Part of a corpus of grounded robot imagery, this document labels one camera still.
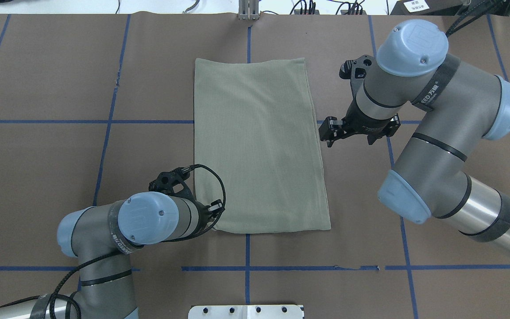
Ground aluminium frame post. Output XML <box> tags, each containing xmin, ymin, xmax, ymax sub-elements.
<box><xmin>238</xmin><ymin>0</ymin><xmax>260</xmax><ymax>20</ymax></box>

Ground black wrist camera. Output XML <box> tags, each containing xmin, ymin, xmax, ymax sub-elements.
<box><xmin>148</xmin><ymin>166</ymin><xmax>195</xmax><ymax>201</ymax></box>
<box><xmin>339</xmin><ymin>55</ymin><xmax>375</xmax><ymax>80</ymax></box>

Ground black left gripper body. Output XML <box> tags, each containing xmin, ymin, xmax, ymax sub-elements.
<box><xmin>191</xmin><ymin>201</ymin><xmax>220</xmax><ymax>237</ymax></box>

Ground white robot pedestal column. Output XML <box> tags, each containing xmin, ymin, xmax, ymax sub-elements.
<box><xmin>188</xmin><ymin>304</ymin><xmax>305</xmax><ymax>319</ymax></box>

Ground olive green long-sleeve shirt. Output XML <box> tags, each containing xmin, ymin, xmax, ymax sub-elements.
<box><xmin>193</xmin><ymin>58</ymin><xmax>331</xmax><ymax>234</ymax></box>

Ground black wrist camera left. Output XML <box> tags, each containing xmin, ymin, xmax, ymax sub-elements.
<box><xmin>148</xmin><ymin>166</ymin><xmax>195</xmax><ymax>201</ymax></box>

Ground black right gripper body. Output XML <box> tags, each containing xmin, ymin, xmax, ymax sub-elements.
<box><xmin>342</xmin><ymin>102</ymin><xmax>401</xmax><ymax>145</ymax></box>

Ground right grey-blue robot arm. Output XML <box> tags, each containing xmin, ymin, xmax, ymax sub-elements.
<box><xmin>318</xmin><ymin>19</ymin><xmax>510</xmax><ymax>256</ymax></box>

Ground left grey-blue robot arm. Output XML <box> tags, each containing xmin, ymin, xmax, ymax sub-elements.
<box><xmin>0</xmin><ymin>191</ymin><xmax>225</xmax><ymax>319</ymax></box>

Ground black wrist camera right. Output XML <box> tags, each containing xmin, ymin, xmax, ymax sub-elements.
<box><xmin>339</xmin><ymin>55</ymin><xmax>375</xmax><ymax>80</ymax></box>

